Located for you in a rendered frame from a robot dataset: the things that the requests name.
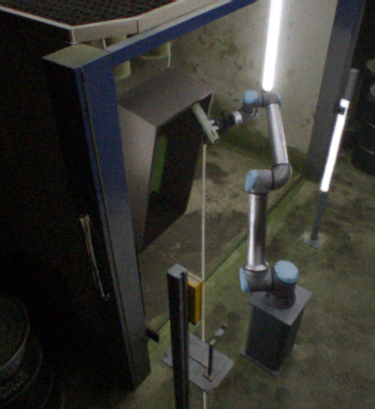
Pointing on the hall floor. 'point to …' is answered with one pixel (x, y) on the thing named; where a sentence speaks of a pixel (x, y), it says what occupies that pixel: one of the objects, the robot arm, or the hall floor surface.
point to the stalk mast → (179, 332)
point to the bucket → (350, 134)
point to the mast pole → (328, 190)
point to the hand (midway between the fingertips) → (204, 129)
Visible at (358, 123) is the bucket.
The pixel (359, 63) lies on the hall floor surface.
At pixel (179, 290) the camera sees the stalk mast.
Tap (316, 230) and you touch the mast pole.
